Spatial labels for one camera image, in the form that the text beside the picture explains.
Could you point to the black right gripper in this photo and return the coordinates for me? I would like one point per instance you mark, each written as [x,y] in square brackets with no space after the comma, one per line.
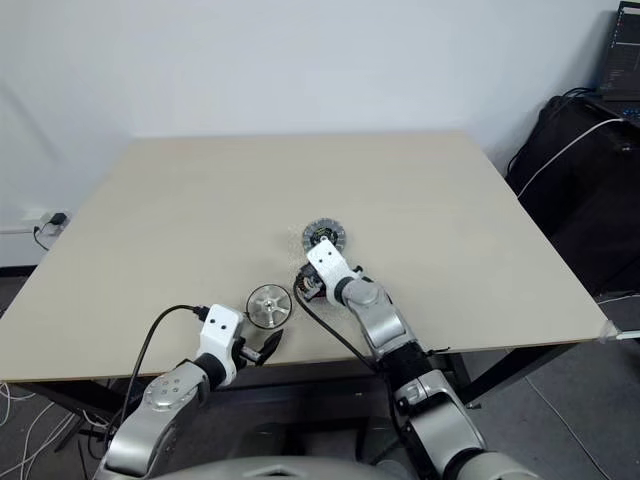
[307,281]

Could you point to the black laptop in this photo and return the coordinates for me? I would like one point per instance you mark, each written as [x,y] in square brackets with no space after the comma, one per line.
[622,65]

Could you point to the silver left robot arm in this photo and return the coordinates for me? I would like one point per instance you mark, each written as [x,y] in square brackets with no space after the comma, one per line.
[165,395]

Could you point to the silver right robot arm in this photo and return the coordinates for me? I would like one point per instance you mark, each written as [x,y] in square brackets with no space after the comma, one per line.
[380,325]

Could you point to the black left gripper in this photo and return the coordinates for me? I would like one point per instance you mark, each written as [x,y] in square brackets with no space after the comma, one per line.
[247,354]

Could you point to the large black bag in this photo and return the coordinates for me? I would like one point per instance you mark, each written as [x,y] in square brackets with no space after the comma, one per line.
[590,200]

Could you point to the black table frame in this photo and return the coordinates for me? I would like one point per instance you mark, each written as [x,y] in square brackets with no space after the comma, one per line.
[457,375]

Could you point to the clear table corner protector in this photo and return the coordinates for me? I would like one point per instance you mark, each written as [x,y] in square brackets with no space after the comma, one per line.
[609,334]

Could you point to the round metal motor stator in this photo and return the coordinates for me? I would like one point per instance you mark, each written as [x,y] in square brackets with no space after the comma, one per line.
[320,231]

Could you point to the silver robot torso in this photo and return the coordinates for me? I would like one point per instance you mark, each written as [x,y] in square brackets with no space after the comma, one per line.
[300,468]

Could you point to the black power adapter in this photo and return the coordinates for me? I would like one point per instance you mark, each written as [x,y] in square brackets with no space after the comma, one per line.
[57,219]

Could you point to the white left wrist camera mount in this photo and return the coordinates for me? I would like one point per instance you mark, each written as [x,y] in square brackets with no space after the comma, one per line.
[220,330]

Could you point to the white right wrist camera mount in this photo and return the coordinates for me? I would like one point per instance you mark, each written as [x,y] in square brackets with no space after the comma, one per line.
[327,265]

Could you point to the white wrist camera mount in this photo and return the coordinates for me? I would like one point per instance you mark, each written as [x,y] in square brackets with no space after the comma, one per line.
[327,265]
[220,330]

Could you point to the silver spoked rotor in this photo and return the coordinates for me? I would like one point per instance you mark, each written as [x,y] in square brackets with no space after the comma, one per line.
[268,306]

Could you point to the white wall socket strip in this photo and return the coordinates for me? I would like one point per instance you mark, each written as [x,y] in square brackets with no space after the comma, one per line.
[25,216]

